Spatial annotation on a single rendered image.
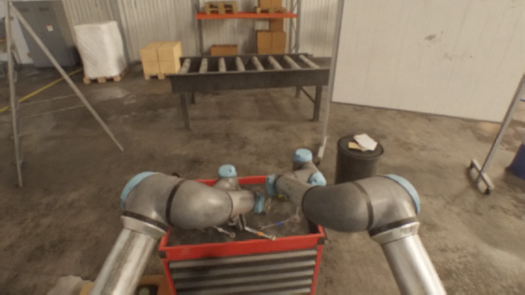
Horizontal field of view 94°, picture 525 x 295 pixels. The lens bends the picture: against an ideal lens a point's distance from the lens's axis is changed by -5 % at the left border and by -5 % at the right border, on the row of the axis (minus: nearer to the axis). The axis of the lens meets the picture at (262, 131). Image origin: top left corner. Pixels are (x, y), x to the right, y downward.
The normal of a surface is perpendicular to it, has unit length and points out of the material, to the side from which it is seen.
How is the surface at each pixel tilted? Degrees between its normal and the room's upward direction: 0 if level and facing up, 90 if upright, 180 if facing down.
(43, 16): 90
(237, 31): 90
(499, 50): 90
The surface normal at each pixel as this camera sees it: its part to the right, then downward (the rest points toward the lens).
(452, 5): -0.32, 0.44
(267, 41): 0.10, 0.47
